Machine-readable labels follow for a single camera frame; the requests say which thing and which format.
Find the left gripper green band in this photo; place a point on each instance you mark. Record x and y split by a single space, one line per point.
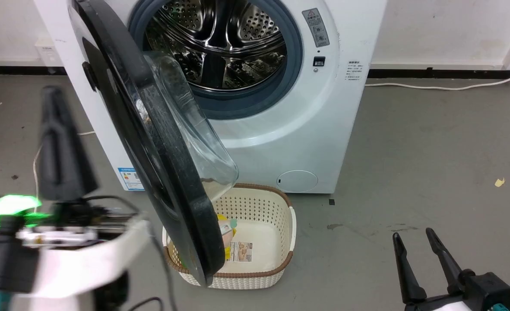
17 211

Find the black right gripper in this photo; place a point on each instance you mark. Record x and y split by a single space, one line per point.
483 293

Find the black round glass washer door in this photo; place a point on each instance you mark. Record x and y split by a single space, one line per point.
168 160

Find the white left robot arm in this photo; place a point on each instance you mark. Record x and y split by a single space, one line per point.
82 268

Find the white front-load washing machine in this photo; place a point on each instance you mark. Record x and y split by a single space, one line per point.
306 125

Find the blue energy label sticker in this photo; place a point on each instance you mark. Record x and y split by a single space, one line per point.
131 178

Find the yellow paper scrap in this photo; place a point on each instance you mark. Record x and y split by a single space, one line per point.
499 182

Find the cream perforated laundry basket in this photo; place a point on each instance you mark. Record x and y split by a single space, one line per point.
263 242

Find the yellow item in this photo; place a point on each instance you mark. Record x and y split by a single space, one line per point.
223 218

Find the small orange pink box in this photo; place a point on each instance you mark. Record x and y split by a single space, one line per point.
226 236

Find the printed paper label card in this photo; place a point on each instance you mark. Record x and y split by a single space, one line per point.
242 252

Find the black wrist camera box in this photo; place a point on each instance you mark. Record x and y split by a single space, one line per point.
4 268

